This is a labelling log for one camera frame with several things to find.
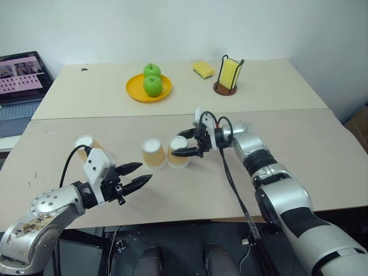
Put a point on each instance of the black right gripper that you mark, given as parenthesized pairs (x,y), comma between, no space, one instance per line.
(202,141)

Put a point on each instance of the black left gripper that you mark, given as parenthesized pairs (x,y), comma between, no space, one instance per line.
(112,188)

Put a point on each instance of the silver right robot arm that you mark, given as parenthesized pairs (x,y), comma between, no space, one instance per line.
(290,201)

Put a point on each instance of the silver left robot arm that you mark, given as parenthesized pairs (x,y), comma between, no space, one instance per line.
(43,210)

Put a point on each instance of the orange paper cup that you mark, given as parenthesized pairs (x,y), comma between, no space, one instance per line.
(153,155)
(177,153)
(86,145)

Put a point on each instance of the green apple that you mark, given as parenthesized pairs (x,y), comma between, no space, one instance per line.
(151,70)
(152,85)

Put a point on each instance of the yellow plastic plate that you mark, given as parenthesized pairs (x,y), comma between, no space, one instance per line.
(135,89)

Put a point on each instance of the yellow sponge with dark underside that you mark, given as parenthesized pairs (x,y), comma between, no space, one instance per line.
(203,69)

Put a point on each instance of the yellow sponge in holder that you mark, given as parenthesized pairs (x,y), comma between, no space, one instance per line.
(230,73)

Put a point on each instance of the dark rounded left shape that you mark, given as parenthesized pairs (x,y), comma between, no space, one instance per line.
(149,261)

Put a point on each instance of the dark rounded shape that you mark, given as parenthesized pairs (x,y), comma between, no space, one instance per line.
(149,261)
(220,260)

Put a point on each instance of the dark rounded right shape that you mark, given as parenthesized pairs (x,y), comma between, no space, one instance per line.
(220,260)

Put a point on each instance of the open laptop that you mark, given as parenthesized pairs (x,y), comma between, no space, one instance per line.
(17,86)

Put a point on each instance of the cardboard box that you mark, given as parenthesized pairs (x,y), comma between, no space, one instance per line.
(358,122)

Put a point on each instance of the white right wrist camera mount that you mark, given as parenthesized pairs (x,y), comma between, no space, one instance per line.
(207,126)

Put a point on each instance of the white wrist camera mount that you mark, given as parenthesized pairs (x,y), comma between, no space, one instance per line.
(97,168)
(207,126)

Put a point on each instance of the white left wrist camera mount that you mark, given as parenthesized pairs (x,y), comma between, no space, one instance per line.
(97,168)

